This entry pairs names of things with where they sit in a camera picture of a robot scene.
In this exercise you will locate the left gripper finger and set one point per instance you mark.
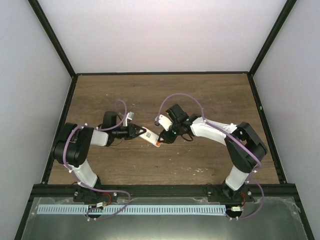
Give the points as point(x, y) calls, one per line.
point(137, 134)
point(139, 129)

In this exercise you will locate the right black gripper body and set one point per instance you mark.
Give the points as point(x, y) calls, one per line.
point(171, 138)

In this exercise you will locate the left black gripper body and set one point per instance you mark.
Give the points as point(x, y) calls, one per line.
point(126, 135)

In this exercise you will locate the white remote control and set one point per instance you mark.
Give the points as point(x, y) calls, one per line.
point(150, 137)

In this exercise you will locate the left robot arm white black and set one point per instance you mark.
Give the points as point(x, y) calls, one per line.
point(72, 146)

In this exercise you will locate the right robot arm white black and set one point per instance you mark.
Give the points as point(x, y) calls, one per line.
point(244, 146)

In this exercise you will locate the metal front plate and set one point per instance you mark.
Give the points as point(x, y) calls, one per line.
point(273, 218)

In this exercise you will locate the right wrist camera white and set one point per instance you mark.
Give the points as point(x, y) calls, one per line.
point(164, 121)

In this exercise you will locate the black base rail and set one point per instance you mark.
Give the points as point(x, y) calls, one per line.
point(213, 192)

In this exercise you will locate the light blue slotted cable duct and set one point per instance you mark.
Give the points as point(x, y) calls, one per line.
point(77, 209)

